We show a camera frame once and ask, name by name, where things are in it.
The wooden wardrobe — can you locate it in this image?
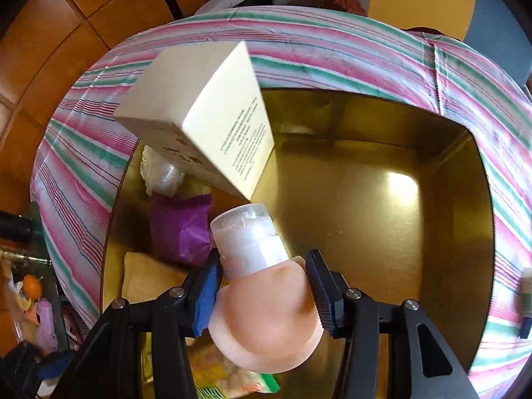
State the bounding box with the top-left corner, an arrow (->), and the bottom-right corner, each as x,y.
0,0 -> 217,312

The green white snack packet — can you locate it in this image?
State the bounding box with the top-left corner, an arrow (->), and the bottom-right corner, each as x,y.
143,332 -> 279,399

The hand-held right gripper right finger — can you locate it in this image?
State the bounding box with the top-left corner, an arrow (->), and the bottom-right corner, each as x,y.
305,249 -> 478,399

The gold metal tin tray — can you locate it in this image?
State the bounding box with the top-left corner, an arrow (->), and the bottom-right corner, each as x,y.
100,87 -> 495,399

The cream cardboard box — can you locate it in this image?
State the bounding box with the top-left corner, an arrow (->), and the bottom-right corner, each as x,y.
113,41 -> 276,200

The glass side table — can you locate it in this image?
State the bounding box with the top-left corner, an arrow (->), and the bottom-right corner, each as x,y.
0,201 -> 96,399

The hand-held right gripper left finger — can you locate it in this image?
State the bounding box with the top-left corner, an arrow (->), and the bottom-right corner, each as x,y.
50,249 -> 224,399

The orange fruit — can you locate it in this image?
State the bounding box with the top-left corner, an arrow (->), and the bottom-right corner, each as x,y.
23,274 -> 43,300

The pink bottle with clear cap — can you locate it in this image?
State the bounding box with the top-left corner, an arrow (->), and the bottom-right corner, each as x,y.
208,203 -> 325,374

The pink green striped tablecloth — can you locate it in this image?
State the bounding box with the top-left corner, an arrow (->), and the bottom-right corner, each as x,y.
29,6 -> 532,399

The yellow packet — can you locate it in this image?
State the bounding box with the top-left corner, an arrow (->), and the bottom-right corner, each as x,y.
122,251 -> 196,304

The purple packet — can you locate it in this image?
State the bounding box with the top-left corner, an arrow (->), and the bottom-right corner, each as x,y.
150,193 -> 214,267

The white plastic wrap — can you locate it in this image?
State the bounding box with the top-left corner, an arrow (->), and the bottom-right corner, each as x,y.
140,145 -> 186,196

